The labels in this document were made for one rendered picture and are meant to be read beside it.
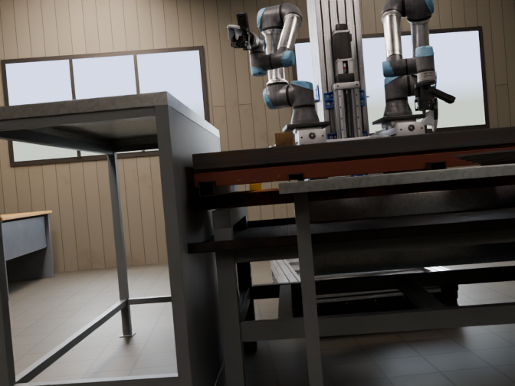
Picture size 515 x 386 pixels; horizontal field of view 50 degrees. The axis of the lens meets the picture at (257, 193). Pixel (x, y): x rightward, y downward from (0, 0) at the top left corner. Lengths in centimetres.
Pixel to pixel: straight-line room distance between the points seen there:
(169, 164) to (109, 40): 461
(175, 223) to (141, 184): 431
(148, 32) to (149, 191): 167
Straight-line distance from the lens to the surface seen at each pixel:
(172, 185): 167
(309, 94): 292
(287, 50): 276
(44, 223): 584
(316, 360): 169
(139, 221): 600
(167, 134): 168
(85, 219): 611
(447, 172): 156
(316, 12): 321
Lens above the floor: 75
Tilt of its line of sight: 1 degrees down
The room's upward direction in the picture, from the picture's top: 5 degrees counter-clockwise
